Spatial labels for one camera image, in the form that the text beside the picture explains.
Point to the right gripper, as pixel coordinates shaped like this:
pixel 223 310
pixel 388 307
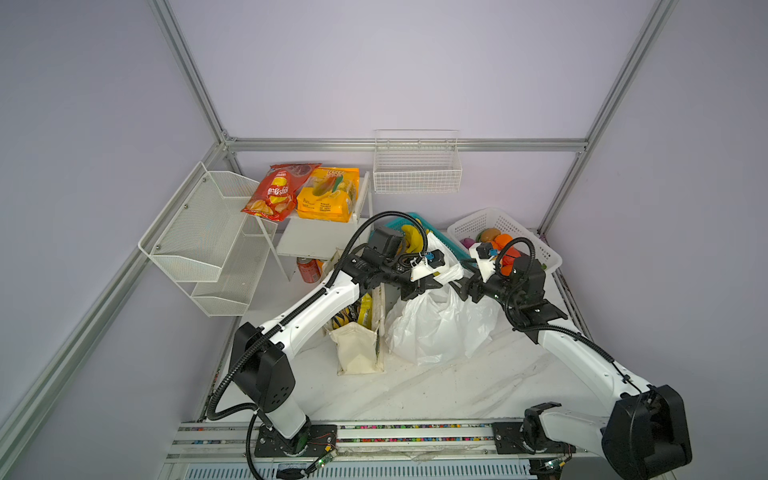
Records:
pixel 475 288

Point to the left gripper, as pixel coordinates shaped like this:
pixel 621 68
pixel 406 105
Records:
pixel 419 286

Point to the white plastic bag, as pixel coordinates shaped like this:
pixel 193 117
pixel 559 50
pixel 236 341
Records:
pixel 438 326

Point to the yellow snack packet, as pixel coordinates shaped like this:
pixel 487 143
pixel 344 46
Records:
pixel 365 311

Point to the black yellow chips bag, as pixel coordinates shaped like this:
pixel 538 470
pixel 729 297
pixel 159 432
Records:
pixel 344 317

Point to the beige canvas tote bag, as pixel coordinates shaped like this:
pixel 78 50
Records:
pixel 359 350

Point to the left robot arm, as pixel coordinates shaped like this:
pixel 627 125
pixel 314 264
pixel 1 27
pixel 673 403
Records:
pixel 260 378

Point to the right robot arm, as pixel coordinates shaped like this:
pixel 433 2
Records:
pixel 645 434

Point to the small yellow banana bunch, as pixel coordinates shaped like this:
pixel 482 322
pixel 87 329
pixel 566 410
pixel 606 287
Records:
pixel 414 239

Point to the red toy tomato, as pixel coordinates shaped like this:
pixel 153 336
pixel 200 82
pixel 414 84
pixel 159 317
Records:
pixel 510 256

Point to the brown toy potato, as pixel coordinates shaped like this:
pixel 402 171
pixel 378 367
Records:
pixel 488 235

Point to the orange toy fruit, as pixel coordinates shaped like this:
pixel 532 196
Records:
pixel 500 241

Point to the white plastic basket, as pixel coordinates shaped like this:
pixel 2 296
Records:
pixel 473 225

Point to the orange snack bag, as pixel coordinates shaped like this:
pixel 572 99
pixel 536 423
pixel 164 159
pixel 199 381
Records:
pixel 330 194

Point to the red chips bag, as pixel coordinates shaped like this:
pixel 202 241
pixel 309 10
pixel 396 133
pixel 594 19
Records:
pixel 276 195

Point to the white mesh shelf rack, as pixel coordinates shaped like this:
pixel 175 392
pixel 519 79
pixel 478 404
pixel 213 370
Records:
pixel 208 246

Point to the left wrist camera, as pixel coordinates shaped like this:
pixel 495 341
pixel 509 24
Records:
pixel 421 270

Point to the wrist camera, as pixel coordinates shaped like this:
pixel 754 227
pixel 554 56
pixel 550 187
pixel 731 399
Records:
pixel 484 256
pixel 421 270

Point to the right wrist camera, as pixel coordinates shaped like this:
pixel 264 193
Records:
pixel 484 256

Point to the white wire wall basket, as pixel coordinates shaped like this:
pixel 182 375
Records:
pixel 420 161

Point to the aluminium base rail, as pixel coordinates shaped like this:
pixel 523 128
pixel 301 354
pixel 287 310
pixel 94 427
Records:
pixel 425 449

